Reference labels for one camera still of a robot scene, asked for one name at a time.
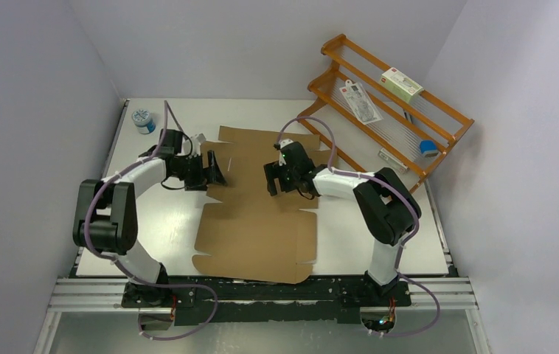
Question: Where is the clear plastic blister package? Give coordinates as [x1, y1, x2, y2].
[339, 80, 383, 125]

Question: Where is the orange wooden rack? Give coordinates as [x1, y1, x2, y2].
[302, 34, 474, 192]

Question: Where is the white green product box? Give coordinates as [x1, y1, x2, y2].
[379, 67, 424, 104]

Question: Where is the blue white eraser block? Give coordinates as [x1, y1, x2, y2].
[419, 140, 440, 158]

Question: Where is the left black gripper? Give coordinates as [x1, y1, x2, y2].
[173, 150, 228, 192]

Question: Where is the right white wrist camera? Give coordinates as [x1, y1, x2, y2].
[274, 139, 294, 151]

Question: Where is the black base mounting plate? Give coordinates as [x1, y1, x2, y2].
[120, 275, 412, 326]

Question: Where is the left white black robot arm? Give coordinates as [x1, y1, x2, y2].
[72, 129, 227, 307]

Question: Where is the small silver packaged item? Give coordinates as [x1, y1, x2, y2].
[378, 148, 409, 174]

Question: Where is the brown cardboard box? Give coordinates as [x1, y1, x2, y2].
[192, 126, 319, 284]

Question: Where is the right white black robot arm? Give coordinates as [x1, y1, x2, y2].
[264, 139, 422, 305]

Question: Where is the small blue white jar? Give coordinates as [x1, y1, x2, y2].
[131, 109, 156, 135]

